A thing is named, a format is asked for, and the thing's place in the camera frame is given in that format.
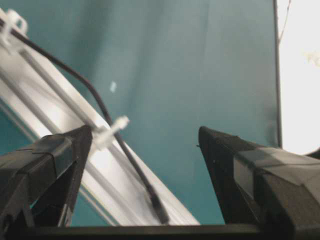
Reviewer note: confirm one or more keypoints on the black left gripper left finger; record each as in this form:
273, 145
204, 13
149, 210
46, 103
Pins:
39, 183

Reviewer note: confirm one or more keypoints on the aluminium extrusion rail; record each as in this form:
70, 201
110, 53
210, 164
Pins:
41, 101

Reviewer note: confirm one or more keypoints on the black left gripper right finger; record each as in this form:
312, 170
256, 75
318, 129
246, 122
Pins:
269, 187

